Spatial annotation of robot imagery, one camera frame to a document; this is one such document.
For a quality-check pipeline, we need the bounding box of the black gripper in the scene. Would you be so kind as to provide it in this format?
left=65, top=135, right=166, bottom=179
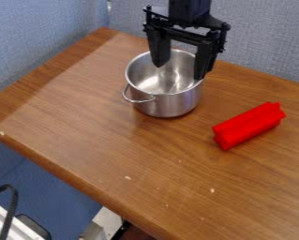
left=145, top=0, right=230, bottom=80

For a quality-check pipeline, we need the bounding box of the metal pot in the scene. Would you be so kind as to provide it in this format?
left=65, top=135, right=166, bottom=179
left=122, top=49, right=204, bottom=118

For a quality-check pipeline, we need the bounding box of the red block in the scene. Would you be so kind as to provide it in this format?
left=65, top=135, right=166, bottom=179
left=212, top=102, right=288, bottom=150

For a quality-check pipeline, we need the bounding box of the white device under table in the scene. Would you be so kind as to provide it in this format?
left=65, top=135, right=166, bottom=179
left=0, top=200, right=37, bottom=240

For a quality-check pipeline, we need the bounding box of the black cable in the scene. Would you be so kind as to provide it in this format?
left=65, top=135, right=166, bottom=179
left=0, top=184, right=21, bottom=240

